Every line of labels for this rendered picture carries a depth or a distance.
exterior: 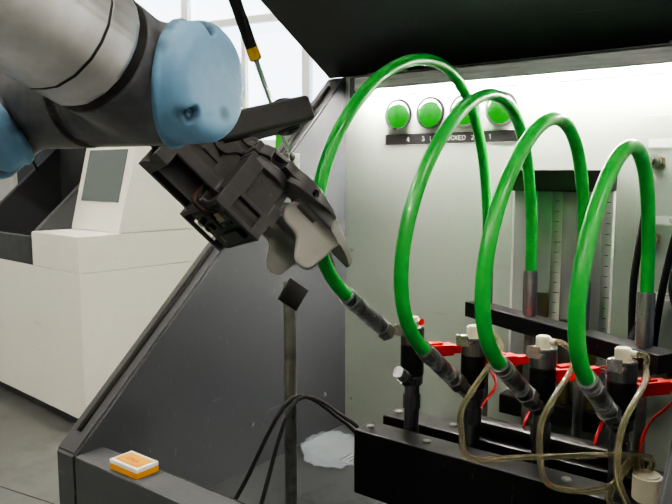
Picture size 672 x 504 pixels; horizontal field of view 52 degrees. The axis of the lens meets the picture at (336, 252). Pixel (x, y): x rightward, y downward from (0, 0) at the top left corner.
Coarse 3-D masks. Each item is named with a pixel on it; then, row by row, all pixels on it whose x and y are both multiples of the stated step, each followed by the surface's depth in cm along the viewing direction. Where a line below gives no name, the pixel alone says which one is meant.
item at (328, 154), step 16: (400, 64) 75; (416, 64) 78; (432, 64) 81; (448, 64) 83; (368, 80) 72; (384, 80) 73; (464, 80) 87; (352, 96) 70; (368, 96) 71; (464, 96) 88; (352, 112) 69; (336, 128) 68; (480, 128) 91; (336, 144) 67; (480, 144) 92; (320, 160) 67; (480, 160) 93; (320, 176) 66; (480, 176) 94; (336, 272) 69; (336, 288) 70
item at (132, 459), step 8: (120, 456) 79; (128, 456) 79; (136, 456) 79; (112, 464) 78; (136, 464) 77; (144, 464) 77; (120, 472) 77; (128, 472) 76; (144, 472) 76; (152, 472) 77
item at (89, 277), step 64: (64, 192) 448; (128, 192) 347; (0, 256) 391; (64, 256) 339; (128, 256) 350; (192, 256) 379; (0, 320) 398; (64, 320) 345; (128, 320) 352; (0, 384) 417; (64, 384) 351
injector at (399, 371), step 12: (408, 348) 81; (408, 360) 81; (420, 360) 81; (396, 372) 80; (408, 372) 81; (420, 372) 82; (408, 384) 81; (420, 384) 82; (408, 396) 82; (408, 408) 82; (408, 420) 83
